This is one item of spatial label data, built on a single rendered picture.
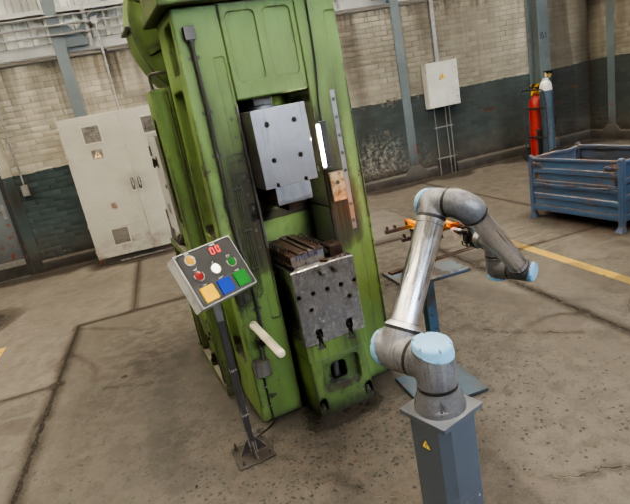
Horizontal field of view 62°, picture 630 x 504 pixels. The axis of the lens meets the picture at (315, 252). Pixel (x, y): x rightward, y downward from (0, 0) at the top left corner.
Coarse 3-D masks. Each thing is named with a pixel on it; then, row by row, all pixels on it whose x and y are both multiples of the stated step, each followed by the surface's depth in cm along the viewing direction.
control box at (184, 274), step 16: (224, 240) 260; (176, 256) 241; (192, 256) 245; (208, 256) 251; (224, 256) 256; (240, 256) 261; (176, 272) 242; (192, 272) 242; (208, 272) 247; (224, 272) 252; (192, 288) 238; (240, 288) 253; (192, 304) 242; (208, 304) 240
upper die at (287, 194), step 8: (296, 184) 276; (304, 184) 278; (264, 192) 290; (272, 192) 277; (280, 192) 273; (288, 192) 275; (296, 192) 277; (304, 192) 278; (264, 200) 294; (272, 200) 281; (280, 200) 274; (288, 200) 276; (296, 200) 277
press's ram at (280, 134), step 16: (256, 112) 260; (272, 112) 263; (288, 112) 267; (304, 112) 270; (256, 128) 261; (272, 128) 265; (288, 128) 268; (304, 128) 272; (256, 144) 263; (272, 144) 266; (288, 144) 270; (304, 144) 273; (256, 160) 270; (272, 160) 268; (288, 160) 271; (304, 160) 275; (256, 176) 278; (272, 176) 270; (288, 176) 273; (304, 176) 277
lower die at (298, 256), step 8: (280, 240) 318; (304, 240) 307; (280, 248) 305; (288, 248) 298; (296, 248) 294; (304, 248) 288; (320, 248) 289; (280, 256) 297; (288, 256) 286; (296, 256) 284; (304, 256) 285; (312, 256) 287; (320, 256) 289; (296, 264) 284; (304, 264) 286
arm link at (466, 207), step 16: (448, 192) 201; (464, 192) 200; (448, 208) 200; (464, 208) 198; (480, 208) 199; (464, 224) 205; (480, 224) 204; (496, 224) 210; (496, 240) 212; (512, 256) 221; (512, 272) 231; (528, 272) 229
